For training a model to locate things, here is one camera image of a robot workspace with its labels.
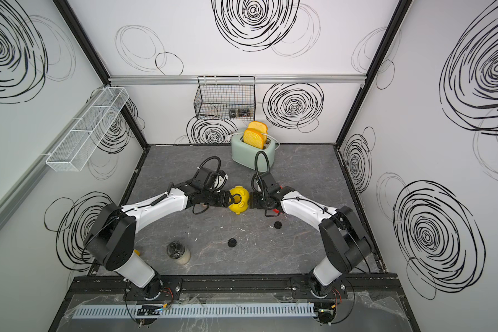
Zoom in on yellow piggy bank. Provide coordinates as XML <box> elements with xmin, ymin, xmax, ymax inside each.
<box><xmin>229</xmin><ymin>185</ymin><xmax>250</xmax><ymax>214</ymax></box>

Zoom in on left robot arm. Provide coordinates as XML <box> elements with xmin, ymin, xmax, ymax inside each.
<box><xmin>84</xmin><ymin>167</ymin><xmax>242</xmax><ymax>300</ymax></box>

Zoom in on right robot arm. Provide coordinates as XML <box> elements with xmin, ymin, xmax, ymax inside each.
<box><xmin>249</xmin><ymin>172</ymin><xmax>374</xmax><ymax>298</ymax></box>

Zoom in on mint green toaster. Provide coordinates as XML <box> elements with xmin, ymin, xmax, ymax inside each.
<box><xmin>231</xmin><ymin>132</ymin><xmax>280</xmax><ymax>172</ymax></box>

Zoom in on front toast slice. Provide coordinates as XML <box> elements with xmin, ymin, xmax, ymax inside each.
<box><xmin>243</xmin><ymin>128</ymin><xmax>267</xmax><ymax>149</ymax></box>

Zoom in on toast slice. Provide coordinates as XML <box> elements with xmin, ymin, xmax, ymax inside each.
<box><xmin>243</xmin><ymin>128</ymin><xmax>267</xmax><ymax>149</ymax></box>
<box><xmin>248</xmin><ymin>121</ymin><xmax>268</xmax><ymax>134</ymax></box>

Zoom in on clear jar with white contents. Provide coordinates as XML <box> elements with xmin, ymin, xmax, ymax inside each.
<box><xmin>166</xmin><ymin>241</ymin><xmax>191</xmax><ymax>265</ymax></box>

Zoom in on back toast slice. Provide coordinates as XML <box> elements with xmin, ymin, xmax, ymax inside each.
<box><xmin>248</xmin><ymin>121</ymin><xmax>268</xmax><ymax>134</ymax></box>

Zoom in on small jars in basket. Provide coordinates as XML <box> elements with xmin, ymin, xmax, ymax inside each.
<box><xmin>228</xmin><ymin>108</ymin><xmax>253</xmax><ymax>120</ymax></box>

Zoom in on black wire wall basket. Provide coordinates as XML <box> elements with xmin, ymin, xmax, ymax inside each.
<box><xmin>193</xmin><ymin>76</ymin><xmax>257</xmax><ymax>120</ymax></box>

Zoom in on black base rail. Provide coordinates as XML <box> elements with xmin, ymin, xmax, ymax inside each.
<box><xmin>65</xmin><ymin>273</ymin><xmax>403</xmax><ymax>302</ymax></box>

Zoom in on white wire wall shelf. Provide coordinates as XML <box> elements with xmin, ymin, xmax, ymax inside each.
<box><xmin>46</xmin><ymin>87</ymin><xmax>129</xmax><ymax>172</ymax></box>

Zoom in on white slotted cable duct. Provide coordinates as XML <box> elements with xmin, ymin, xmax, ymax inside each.
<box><xmin>72</xmin><ymin>303</ymin><xmax>316</xmax><ymax>320</ymax></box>

